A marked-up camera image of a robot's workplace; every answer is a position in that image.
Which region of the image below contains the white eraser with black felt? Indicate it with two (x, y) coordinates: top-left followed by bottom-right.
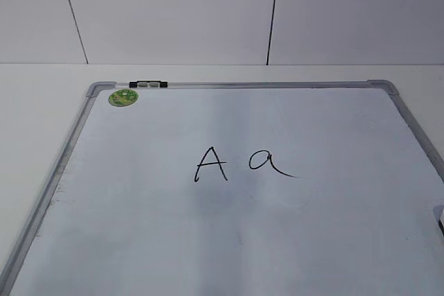
(433, 205), (444, 235)

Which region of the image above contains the black hanging clip on frame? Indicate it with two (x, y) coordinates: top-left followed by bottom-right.
(128, 80), (168, 89)

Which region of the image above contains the white board with grey frame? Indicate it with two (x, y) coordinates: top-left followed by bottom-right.
(1, 80), (443, 295)

